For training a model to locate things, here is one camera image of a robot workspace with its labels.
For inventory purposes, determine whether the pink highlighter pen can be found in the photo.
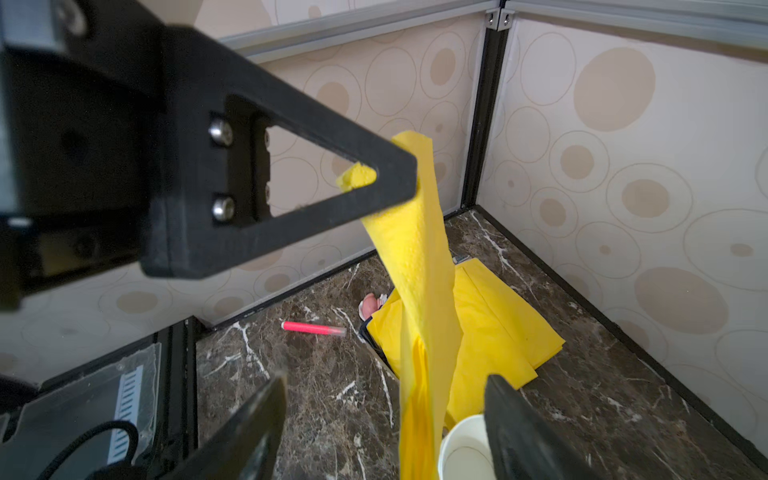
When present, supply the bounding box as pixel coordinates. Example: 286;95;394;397
281;321;347;337

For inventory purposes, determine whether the single yellow napkin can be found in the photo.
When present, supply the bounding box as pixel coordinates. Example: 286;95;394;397
362;131;462;479

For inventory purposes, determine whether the small pink round object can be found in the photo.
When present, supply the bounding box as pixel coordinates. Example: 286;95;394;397
358;293;388;321

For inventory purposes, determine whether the stack of paper cups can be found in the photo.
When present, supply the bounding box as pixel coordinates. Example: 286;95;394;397
438;414;496;480

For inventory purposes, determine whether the horizontal aluminium frame bar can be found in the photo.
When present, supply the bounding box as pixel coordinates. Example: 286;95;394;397
505;0;767;50

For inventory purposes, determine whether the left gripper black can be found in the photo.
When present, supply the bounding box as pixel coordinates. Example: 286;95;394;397
1;1;417;312

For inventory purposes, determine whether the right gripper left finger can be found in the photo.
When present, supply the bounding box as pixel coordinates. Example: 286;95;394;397
166;374;287;479

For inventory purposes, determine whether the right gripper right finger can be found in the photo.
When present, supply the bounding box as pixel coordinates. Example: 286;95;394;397
484;374;599;479

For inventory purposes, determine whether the yellow napkin stack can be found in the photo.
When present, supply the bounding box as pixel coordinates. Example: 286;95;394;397
363;259;564;428

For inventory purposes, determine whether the left diagonal aluminium bar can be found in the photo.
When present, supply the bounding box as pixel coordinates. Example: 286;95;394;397
219;1;499;63

